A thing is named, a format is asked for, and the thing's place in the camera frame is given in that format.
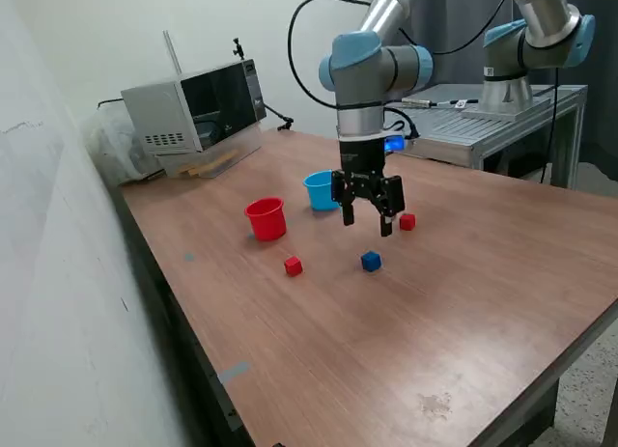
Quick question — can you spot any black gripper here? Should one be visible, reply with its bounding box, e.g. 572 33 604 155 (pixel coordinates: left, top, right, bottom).
330 136 406 238

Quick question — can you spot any blue plastic cup bin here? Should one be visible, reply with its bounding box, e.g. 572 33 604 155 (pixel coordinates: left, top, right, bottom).
302 170 340 212

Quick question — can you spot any red plastic cup bin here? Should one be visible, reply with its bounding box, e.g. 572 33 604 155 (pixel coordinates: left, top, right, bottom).
243 197 289 242

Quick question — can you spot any aluminium slotted robot stand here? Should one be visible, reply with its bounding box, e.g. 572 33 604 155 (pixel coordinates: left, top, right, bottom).
383 83 589 190

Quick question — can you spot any aluminium robot mounting plate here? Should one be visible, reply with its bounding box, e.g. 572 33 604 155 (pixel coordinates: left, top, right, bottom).
461 95 551 124

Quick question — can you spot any grey tape strip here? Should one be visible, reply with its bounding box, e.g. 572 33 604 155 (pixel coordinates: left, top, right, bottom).
216 360 252 385

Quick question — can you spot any grey microwave oven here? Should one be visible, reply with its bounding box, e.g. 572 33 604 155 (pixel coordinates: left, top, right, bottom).
120 58 268 157

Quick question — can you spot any thin white rod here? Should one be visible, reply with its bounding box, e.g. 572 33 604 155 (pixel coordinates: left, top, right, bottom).
162 30 183 76

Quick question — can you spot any crumpled clear plastic bag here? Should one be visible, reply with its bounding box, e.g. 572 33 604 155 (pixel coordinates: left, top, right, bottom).
79 106 165 187

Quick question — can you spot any grey black sleeved cable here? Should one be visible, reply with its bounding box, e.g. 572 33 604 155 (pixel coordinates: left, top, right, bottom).
400 97 482 111

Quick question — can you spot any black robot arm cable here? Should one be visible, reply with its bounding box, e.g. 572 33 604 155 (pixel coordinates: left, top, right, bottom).
288 0 514 144

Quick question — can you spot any black hanging cable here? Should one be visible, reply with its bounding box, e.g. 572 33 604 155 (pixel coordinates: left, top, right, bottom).
538 68 561 185

